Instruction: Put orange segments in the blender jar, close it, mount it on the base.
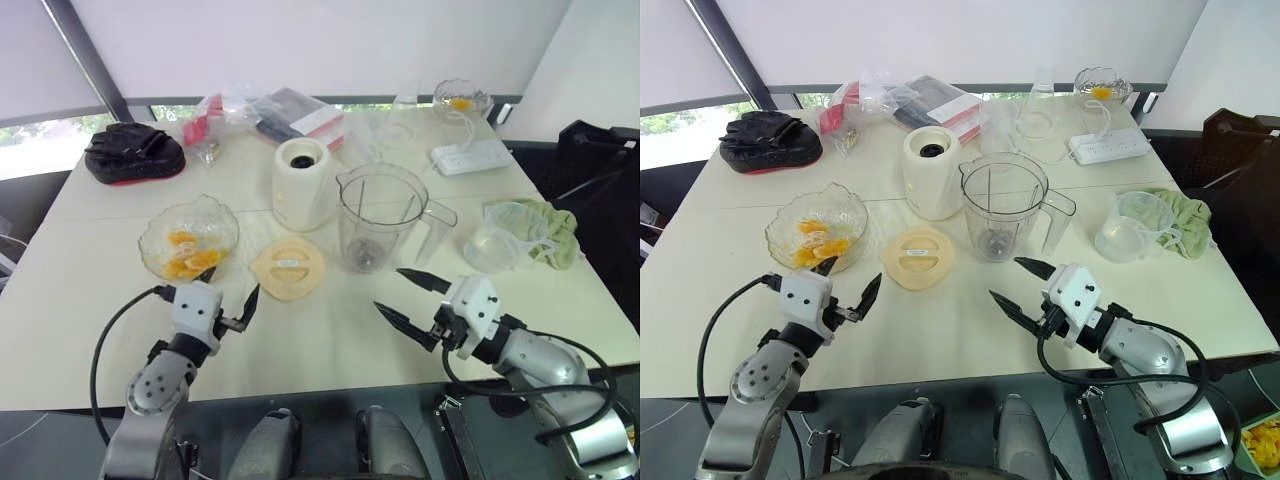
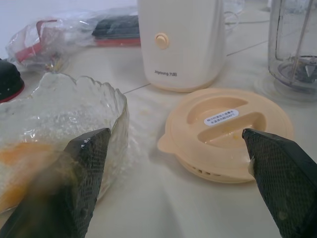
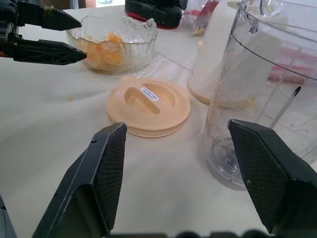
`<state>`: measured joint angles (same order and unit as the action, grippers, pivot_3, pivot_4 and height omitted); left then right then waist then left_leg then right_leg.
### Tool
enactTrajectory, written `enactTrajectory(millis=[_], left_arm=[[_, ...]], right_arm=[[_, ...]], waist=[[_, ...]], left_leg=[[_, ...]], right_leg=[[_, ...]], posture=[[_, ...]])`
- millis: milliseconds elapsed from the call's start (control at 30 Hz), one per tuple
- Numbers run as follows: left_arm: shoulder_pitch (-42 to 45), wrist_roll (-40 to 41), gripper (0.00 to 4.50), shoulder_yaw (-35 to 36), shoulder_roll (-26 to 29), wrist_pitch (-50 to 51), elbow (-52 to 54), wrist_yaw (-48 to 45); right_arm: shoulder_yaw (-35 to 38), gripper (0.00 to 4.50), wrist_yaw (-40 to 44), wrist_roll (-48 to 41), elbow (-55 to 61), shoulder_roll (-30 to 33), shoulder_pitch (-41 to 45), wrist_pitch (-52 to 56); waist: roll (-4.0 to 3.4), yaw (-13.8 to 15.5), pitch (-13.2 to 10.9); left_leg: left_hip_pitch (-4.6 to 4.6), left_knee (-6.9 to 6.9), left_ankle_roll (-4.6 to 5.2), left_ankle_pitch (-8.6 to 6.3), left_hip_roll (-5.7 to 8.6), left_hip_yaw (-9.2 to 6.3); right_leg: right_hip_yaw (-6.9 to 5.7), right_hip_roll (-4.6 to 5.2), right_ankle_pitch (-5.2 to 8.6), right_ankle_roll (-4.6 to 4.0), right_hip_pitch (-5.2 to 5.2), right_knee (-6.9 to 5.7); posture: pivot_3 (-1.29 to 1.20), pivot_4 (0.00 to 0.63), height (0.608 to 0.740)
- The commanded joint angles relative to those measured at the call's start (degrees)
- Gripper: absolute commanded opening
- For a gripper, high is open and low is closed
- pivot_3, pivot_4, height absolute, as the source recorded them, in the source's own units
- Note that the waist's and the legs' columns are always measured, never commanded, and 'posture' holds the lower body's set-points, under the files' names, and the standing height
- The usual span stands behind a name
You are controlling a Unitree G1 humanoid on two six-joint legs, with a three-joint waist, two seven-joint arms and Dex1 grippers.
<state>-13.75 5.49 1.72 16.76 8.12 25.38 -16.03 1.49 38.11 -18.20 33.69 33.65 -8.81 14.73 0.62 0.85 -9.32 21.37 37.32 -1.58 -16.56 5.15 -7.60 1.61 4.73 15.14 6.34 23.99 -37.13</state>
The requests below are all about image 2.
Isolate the scalloped clear glass bowl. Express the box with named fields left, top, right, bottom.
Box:
left=0, top=72, right=130, bottom=214

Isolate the black bundle with red base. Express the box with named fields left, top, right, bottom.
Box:
left=0, top=59, right=25, bottom=104

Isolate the clear plastic bag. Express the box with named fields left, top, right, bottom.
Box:
left=5, top=6, right=142, bottom=72

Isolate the cream blender base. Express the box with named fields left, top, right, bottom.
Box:
left=137, top=0, right=228, bottom=93

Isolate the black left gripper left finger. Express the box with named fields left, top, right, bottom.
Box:
left=0, top=127, right=111, bottom=238

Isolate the clear blender jar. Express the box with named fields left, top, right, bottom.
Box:
left=254, top=0, right=317, bottom=99

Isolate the red plastic frame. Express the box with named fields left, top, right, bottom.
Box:
left=15, top=19, right=64, bottom=65

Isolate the black and red flat case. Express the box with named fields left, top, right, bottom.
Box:
left=91, top=15, right=142, bottom=47

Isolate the cream blender lid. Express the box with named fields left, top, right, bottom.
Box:
left=156, top=87, right=295, bottom=184

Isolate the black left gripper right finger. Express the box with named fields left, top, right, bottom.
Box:
left=242, top=128, right=317, bottom=238

